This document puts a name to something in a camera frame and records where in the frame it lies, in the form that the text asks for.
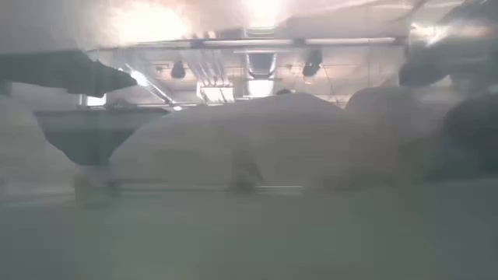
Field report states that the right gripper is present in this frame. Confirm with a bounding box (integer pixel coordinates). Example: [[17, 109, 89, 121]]
[[399, 0, 498, 88]]

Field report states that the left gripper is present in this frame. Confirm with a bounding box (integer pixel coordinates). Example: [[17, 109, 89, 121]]
[[0, 50, 138, 98]]

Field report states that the dark navy garment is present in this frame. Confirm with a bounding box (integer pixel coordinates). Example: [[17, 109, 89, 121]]
[[426, 96, 498, 184]]

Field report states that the navy blue plastic bin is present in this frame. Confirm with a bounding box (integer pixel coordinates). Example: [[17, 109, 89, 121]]
[[33, 107, 170, 166]]

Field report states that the small dark round object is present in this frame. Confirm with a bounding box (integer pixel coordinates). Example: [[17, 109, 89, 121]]
[[170, 61, 187, 80]]

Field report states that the clear plastic storage tub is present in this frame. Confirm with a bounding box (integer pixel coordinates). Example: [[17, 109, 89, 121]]
[[0, 0, 498, 280]]

